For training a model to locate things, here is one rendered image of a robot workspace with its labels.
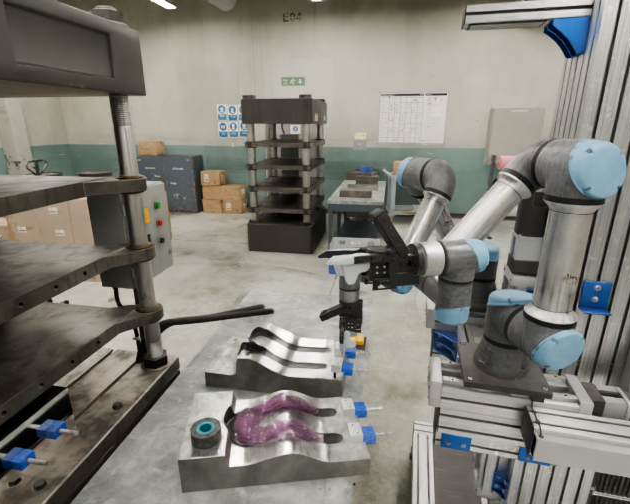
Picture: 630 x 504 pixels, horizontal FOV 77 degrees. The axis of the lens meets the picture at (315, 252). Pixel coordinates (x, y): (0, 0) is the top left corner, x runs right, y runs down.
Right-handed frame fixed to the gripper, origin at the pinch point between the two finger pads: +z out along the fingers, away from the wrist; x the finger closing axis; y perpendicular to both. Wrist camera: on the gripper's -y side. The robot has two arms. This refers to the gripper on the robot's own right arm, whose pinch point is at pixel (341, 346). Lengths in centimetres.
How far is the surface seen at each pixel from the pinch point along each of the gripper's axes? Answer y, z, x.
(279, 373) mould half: -19.7, 2.2, -17.6
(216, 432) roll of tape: -27, -3, -53
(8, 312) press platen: -79, -35, -57
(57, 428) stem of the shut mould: -75, 2, -55
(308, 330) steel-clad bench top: -18.9, 11.0, 29.2
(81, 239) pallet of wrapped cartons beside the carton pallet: -324, 44, 243
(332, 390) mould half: -1.0, 6.5, -17.7
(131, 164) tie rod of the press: -73, -67, -8
